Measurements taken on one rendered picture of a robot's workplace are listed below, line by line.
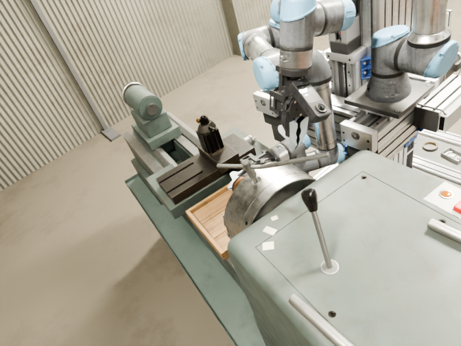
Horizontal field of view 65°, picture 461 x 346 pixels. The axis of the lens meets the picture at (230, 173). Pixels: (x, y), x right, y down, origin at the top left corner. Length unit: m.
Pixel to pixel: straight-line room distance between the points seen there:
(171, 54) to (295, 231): 4.05
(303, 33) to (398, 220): 0.45
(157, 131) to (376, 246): 1.49
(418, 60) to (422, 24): 0.11
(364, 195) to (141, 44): 3.90
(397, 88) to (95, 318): 2.17
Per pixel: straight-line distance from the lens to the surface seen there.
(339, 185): 0.95
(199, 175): 1.56
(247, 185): 1.04
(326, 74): 1.28
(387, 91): 1.40
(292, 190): 1.02
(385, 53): 1.34
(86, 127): 4.50
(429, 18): 1.23
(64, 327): 2.74
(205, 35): 4.97
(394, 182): 0.95
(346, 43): 1.56
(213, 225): 1.45
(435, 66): 1.26
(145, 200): 2.28
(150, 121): 2.02
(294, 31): 0.84
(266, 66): 1.22
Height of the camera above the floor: 1.91
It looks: 38 degrees down
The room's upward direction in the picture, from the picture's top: 19 degrees counter-clockwise
